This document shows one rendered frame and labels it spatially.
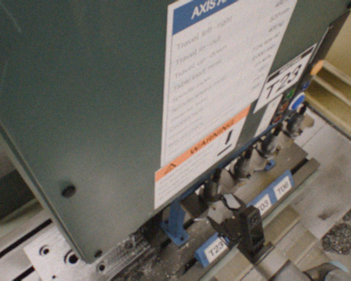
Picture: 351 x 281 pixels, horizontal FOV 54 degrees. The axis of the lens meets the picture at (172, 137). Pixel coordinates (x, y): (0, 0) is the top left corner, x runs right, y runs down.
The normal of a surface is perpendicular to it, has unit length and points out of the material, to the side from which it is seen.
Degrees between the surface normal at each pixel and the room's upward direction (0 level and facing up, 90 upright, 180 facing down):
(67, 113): 90
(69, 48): 90
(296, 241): 8
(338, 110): 90
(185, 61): 90
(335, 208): 24
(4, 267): 0
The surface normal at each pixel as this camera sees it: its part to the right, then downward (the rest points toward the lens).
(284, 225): 0.15, -0.62
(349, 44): -0.76, 0.52
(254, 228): 0.57, 0.28
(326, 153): -0.26, -0.29
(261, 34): 0.65, 0.65
